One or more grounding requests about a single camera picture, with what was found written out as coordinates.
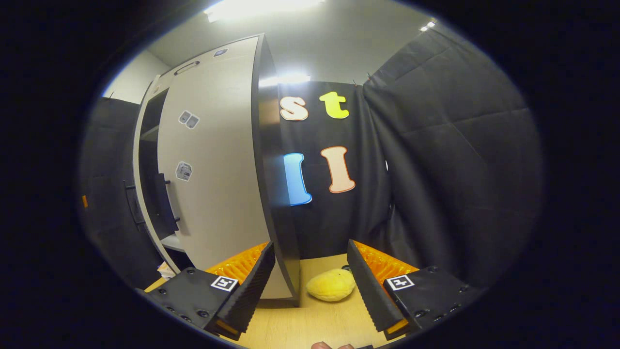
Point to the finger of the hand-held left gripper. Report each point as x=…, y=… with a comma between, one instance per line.
x=85, y=201

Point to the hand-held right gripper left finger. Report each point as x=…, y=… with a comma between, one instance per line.
x=249, y=295

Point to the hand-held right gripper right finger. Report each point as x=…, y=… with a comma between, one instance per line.
x=373, y=295

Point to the grey cabinet door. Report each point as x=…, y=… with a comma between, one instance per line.
x=135, y=169
x=218, y=194

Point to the grey cabinet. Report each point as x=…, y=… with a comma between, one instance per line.
x=271, y=194

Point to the yellow plush toy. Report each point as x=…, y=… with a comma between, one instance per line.
x=332, y=286

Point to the small cream object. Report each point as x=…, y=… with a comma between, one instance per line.
x=167, y=270

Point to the long ceiling light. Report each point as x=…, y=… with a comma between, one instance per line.
x=261, y=7

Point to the small ceiling light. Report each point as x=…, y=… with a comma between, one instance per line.
x=427, y=25

